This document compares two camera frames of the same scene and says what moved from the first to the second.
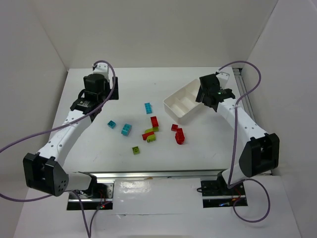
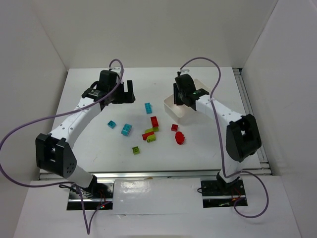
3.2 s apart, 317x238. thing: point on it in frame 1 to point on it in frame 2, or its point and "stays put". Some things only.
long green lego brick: [153, 129] stays put
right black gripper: [205, 81] to [177, 95]
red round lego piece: [180, 138] stays put
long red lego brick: [154, 121] stays put
